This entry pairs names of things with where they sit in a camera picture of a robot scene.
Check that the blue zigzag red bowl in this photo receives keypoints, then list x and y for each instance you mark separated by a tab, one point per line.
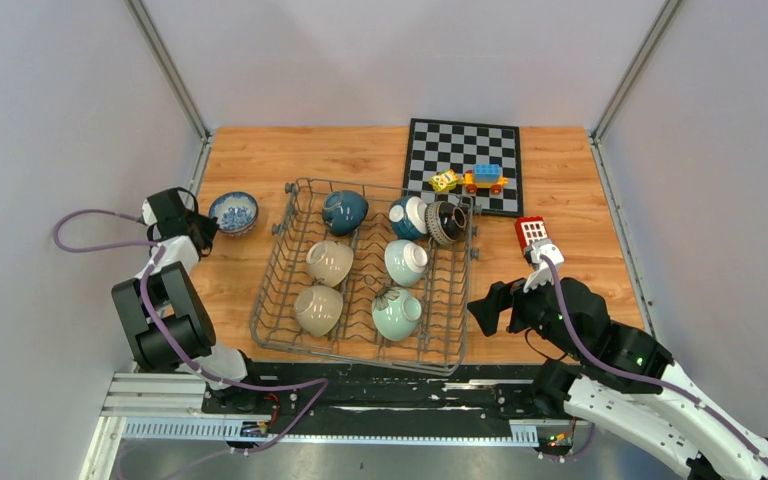
238	232

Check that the black white chessboard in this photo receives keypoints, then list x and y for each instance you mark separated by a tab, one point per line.
436	146

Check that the yellow toy block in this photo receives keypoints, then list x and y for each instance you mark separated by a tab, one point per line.
444	181

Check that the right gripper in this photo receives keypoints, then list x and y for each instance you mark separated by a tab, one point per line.
499	296

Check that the mint green flower bowl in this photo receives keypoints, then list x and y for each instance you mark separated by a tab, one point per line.
396	313

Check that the red toy brick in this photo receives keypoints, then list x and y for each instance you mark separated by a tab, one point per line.
530	230

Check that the dark patterned bowl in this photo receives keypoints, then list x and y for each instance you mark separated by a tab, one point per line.
445	221

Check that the white blue floral bowl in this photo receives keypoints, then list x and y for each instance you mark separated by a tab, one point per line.
234	210

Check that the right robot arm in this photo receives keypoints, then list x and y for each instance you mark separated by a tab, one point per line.
623	380

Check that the dark blue bowl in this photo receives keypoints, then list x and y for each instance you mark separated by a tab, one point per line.
343	212

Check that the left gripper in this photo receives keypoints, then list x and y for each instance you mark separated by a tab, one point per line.
209	229

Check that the light teal checked bowl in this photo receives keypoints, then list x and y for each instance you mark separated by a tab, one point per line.
405	262

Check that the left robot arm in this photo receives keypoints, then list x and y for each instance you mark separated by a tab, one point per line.
165	322

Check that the grey wire dish rack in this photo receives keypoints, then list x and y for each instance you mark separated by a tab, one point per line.
437	346

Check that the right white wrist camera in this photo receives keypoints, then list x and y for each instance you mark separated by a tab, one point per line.
535	253

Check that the beige bowl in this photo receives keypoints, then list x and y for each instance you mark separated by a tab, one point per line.
329	262
317	309

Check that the blue orange toy car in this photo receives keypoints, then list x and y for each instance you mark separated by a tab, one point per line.
484	177

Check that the teal white bowl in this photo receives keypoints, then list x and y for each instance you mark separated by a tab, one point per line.
407	218

